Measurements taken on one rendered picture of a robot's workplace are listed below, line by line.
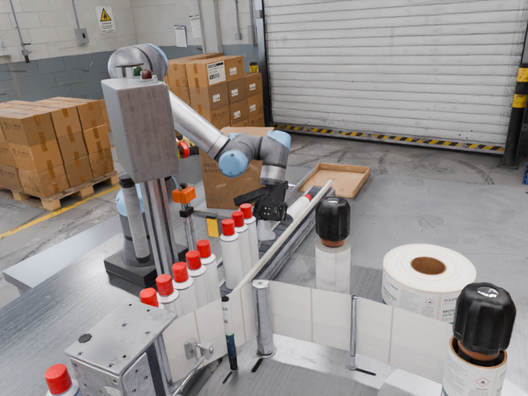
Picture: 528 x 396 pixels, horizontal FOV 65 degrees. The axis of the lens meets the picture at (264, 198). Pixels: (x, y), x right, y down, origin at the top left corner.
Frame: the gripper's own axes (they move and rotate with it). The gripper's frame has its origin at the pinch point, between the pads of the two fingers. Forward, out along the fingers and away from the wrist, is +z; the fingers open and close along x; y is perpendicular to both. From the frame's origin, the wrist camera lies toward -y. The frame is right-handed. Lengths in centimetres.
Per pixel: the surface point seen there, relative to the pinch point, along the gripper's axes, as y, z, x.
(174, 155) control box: 1, -18, -48
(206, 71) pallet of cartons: -202, -153, 240
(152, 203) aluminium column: -13.2, -7.5, -34.9
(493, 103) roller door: 73, -167, 361
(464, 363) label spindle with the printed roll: 59, 9, -42
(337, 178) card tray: 1, -33, 78
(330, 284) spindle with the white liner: 29.2, 5.0, -16.1
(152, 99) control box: 0, -27, -56
